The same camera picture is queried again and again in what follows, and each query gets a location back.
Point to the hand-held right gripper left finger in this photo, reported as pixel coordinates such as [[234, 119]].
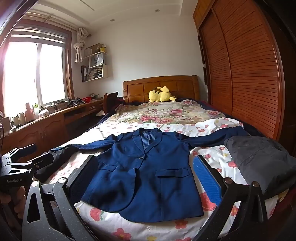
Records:
[[79, 183]]

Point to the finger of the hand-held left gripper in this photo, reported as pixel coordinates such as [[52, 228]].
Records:
[[39, 162], [20, 150]]

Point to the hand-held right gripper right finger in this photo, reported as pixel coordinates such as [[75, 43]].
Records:
[[205, 178]]

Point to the navy blue suit jacket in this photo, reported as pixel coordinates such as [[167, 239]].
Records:
[[148, 180]]

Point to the person's left hand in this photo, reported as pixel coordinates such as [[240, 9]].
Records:
[[17, 197]]

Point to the black cloth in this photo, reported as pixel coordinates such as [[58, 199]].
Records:
[[59, 155]]

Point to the wooden desk cabinet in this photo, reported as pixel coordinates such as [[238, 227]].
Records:
[[46, 129]]

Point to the pink bottle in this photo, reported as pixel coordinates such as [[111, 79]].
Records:
[[29, 113]]

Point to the wooden bed with floral sheet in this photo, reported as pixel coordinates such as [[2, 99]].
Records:
[[201, 130]]

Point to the dark grey folded garment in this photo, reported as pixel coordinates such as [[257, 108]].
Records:
[[259, 157]]

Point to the wooden framed window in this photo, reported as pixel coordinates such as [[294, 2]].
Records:
[[34, 74]]

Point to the beige floral quilt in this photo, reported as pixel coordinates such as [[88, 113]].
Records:
[[161, 113]]

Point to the wooden chair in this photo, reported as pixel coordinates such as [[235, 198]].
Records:
[[112, 98]]

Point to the yellow plush toy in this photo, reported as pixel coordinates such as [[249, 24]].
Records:
[[160, 95]]

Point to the wooden bed headboard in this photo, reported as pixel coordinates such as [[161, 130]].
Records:
[[138, 89]]

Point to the white paper bag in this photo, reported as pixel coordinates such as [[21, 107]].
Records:
[[97, 60]]

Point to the wooden louvred wardrobe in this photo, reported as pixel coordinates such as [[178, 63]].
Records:
[[249, 69]]

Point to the white tied curtain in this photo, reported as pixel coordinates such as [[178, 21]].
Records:
[[79, 46]]

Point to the white wall shelf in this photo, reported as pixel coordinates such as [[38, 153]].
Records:
[[104, 71]]

